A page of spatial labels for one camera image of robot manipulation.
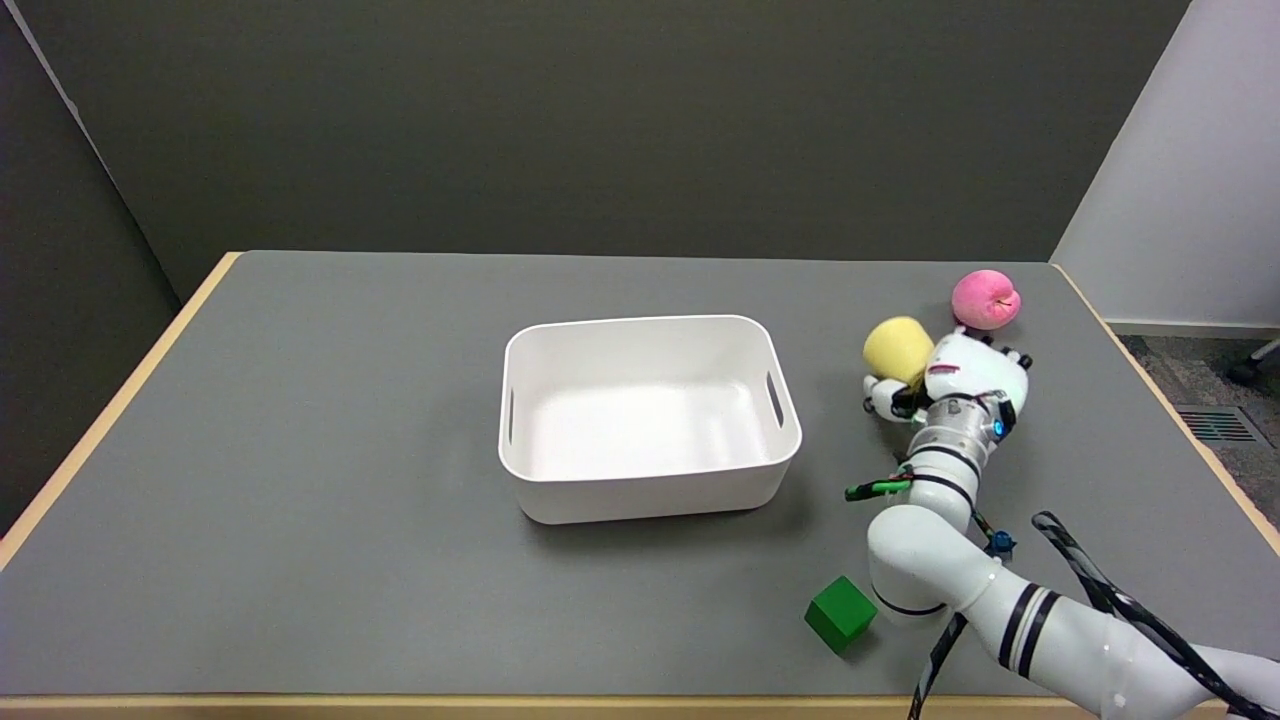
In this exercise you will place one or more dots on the white plastic bin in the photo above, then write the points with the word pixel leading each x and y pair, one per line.
pixel 648 417

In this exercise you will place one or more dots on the yellow cup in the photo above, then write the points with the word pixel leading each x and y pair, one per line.
pixel 897 349

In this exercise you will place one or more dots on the green cube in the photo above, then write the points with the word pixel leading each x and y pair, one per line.
pixel 838 615

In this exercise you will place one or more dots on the pink apple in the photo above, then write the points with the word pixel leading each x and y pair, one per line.
pixel 985 298

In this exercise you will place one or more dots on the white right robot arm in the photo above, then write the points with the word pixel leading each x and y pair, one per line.
pixel 1010 590

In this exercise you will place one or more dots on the floor vent grille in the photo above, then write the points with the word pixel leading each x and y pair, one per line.
pixel 1217 424

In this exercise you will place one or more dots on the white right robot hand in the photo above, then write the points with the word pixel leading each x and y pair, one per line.
pixel 965 378

